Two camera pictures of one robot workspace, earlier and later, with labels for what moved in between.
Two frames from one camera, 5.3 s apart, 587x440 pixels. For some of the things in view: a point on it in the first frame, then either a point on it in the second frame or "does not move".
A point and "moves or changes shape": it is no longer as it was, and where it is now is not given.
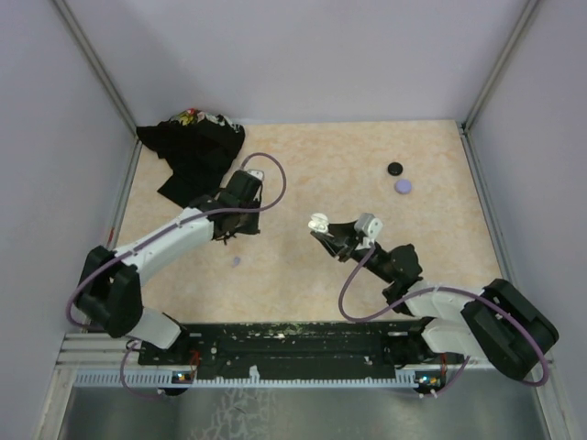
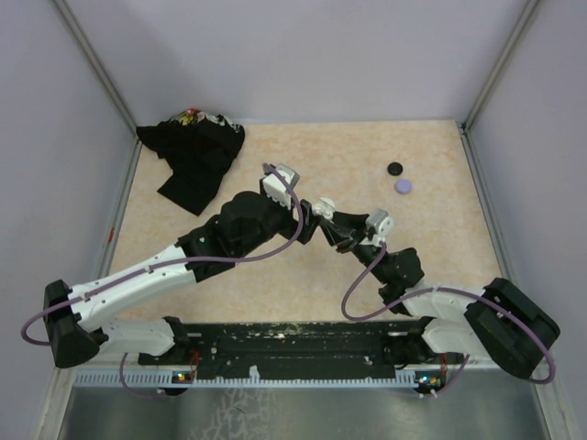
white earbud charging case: [319, 223] moves or changes shape
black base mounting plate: [298, 350] does not move
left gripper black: [251, 228] → [310, 222]
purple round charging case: [403, 186] does not move
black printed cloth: [199, 146] does not move
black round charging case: [394, 169] does not move
